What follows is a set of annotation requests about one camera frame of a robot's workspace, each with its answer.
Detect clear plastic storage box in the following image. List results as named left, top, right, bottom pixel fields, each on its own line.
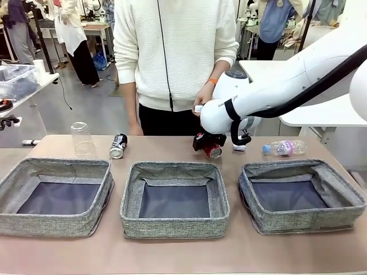
left=0, top=64, right=40, bottom=101

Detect bystander in white coat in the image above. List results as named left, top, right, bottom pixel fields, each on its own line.
left=54, top=0, right=101, bottom=87

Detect white paper cup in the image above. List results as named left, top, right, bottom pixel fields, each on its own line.
left=32, top=59, right=45, bottom=85

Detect clear plastic cup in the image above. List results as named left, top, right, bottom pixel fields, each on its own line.
left=70, top=121, right=97, bottom=156

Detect white table with storage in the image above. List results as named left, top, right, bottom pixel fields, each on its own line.
left=0, top=64, right=60, bottom=135

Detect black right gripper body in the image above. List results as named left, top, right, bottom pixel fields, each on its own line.
left=197, top=132, right=227, bottom=147

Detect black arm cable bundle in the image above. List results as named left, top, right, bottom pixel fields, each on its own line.
left=229, top=44, right=367, bottom=146

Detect bystander in blue shirt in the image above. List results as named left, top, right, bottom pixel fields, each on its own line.
left=257, top=0, right=298, bottom=61

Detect person's left forearm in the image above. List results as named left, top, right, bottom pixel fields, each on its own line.
left=212, top=59, right=232, bottom=81

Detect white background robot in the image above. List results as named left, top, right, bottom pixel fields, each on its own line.
left=245, top=2, right=260, bottom=28

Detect black velcro strap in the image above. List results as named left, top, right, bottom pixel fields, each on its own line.
left=224, top=99, right=242, bottom=121

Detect black trousers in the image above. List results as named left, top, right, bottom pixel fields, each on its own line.
left=138, top=102, right=207, bottom=136

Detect thin black floor cable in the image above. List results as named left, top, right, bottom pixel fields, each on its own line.
left=53, top=76, right=73, bottom=111

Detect bystander in grey trousers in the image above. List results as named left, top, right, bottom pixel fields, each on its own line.
left=0, top=0, right=38, bottom=65

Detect person's left hand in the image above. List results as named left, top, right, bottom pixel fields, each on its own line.
left=193, top=82, right=216, bottom=116

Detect black soda can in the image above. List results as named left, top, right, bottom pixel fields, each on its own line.
left=109, top=132, right=128, bottom=159

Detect person's right forearm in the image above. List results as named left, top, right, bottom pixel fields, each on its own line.
left=122, top=82, right=139, bottom=124

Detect crushed red soda can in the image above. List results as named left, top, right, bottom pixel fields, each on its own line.
left=200, top=144, right=222, bottom=159

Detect clear plastic water bottle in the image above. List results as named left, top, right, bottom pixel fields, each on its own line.
left=262, top=139, right=307, bottom=157

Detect wooden top table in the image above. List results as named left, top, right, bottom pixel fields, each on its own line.
left=40, top=24, right=112, bottom=62

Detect black tripod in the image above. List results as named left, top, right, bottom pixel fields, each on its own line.
left=28, top=0, right=55, bottom=74

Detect black stand pole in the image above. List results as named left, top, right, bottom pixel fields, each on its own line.
left=300, top=0, right=317, bottom=54

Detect white knit sweater torso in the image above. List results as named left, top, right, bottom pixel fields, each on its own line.
left=113, top=0, right=240, bottom=112

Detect black clamp mount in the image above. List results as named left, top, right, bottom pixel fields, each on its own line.
left=0, top=114, right=22, bottom=131

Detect blue bag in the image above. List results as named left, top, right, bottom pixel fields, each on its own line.
left=92, top=52, right=108, bottom=72

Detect grey fabric basket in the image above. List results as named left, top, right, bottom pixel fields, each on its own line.
left=120, top=161, right=231, bottom=239
left=238, top=159, right=367, bottom=235
left=0, top=157, right=115, bottom=237

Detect person's right hand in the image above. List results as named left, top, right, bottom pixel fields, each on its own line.
left=128, top=121, right=143, bottom=136

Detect black lanyard cable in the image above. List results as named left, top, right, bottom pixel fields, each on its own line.
left=157, top=0, right=174, bottom=112

